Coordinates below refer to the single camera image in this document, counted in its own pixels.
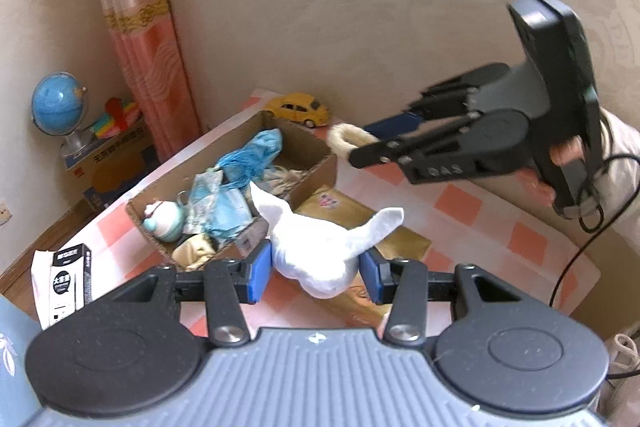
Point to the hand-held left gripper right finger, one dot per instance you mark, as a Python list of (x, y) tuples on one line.
[(370, 276)]

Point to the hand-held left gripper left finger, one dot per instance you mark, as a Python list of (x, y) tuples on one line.
[(260, 272)]

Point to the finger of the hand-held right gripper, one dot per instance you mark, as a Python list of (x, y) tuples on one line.
[(380, 152), (395, 123)]

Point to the cream fluffy scrunchie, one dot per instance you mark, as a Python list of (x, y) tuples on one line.
[(336, 143)]

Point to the white plastic bag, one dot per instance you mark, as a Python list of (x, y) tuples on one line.
[(310, 247)]

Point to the beige cloth doll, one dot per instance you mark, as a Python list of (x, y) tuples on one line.
[(192, 252)]

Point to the brown cardboard box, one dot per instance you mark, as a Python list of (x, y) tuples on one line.
[(150, 233)]

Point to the person's right hand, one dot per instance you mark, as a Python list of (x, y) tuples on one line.
[(565, 153)]

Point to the olive tissue pack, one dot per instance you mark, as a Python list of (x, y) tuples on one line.
[(400, 247)]

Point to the yellow toy car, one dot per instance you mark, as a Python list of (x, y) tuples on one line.
[(295, 107)]

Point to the pink checkered tablecloth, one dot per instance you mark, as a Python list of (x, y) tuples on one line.
[(500, 227)]

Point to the blue printed carton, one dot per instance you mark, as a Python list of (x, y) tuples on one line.
[(115, 167)]

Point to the black and white carton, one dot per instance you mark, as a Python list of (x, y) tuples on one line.
[(60, 287)]

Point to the colourful plastic toy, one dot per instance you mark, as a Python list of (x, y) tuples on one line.
[(117, 117)]

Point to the pink patterned curtain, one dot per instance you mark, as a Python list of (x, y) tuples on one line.
[(145, 57)]

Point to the leaf patterned cloth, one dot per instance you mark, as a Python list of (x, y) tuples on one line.
[(15, 357)]

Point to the beige cloth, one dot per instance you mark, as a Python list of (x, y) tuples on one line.
[(622, 352)]

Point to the blue desk globe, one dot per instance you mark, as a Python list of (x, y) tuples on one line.
[(55, 99)]

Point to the white wall socket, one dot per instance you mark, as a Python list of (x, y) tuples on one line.
[(4, 213)]

